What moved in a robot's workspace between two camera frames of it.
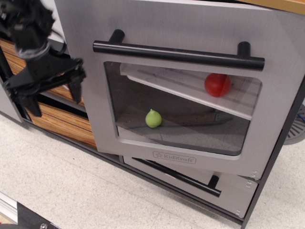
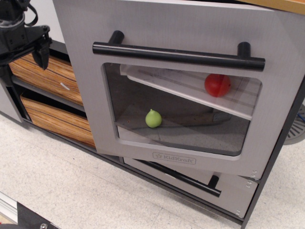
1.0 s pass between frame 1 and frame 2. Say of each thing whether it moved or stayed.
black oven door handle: stayed
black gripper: moved
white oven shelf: stayed
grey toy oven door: stayed
